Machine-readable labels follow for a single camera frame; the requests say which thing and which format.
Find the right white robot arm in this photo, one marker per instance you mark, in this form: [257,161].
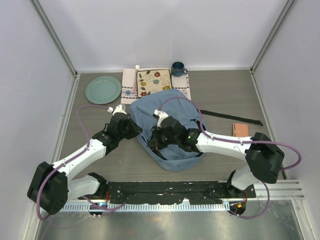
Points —
[263,159]

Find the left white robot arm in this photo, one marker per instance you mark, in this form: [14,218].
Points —
[53,185]

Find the dark blue mug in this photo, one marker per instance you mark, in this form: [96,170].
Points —
[178,69]

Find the square floral plate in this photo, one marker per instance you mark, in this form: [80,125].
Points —
[153,81]

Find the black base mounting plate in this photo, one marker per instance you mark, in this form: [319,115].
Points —
[163,192]

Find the white fork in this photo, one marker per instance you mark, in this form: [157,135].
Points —
[137,68]

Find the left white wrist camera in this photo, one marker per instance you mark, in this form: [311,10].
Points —
[119,109]

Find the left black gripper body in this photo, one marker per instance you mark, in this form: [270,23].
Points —
[130,131]

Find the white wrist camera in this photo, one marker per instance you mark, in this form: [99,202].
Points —
[159,116]
[119,109]

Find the blue student backpack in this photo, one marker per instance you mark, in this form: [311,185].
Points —
[171,158]

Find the green round plate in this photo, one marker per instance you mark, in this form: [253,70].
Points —
[103,90]

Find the slotted cable duct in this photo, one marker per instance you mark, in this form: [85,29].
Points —
[185,206]

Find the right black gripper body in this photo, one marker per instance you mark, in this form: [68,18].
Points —
[162,140]

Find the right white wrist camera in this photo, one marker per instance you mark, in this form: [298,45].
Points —
[159,116]

